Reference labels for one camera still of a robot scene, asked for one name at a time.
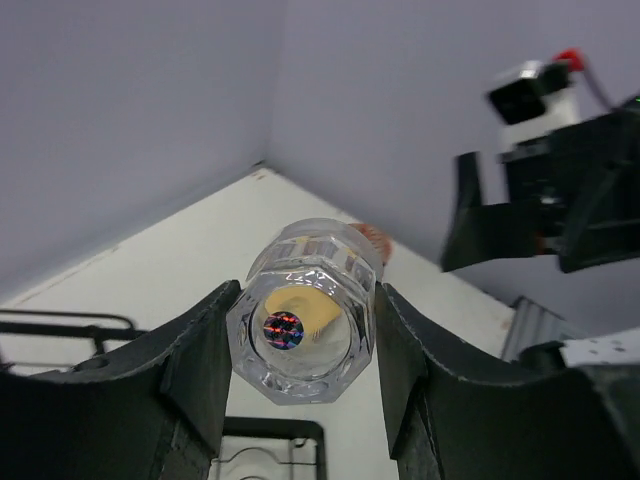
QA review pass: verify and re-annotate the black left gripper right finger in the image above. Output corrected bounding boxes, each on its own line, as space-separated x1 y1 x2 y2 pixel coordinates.
375 284 639 479

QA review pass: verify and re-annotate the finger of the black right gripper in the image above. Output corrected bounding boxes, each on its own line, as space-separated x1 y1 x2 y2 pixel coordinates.
558 169 639 273
439 152 565 272

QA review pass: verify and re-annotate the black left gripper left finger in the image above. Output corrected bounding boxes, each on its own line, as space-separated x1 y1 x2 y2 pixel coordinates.
1 280 240 479

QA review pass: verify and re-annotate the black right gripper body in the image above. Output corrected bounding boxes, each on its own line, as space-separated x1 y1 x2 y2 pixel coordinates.
501 97 639 255

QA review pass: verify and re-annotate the blue patterned bowl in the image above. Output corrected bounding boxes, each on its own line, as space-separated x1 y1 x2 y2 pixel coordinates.
351 223 393 266

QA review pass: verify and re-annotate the yellow square plate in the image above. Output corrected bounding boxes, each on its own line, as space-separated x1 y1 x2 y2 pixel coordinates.
263 285 342 349

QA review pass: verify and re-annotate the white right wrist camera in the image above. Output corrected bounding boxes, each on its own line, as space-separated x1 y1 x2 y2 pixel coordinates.
486 59 580 153

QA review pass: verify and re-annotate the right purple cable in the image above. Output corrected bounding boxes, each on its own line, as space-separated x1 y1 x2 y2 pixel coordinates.
555 47 616 111

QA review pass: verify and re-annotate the aluminium mounting rail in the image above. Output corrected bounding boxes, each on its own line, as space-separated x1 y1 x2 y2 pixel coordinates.
501 296 588 362

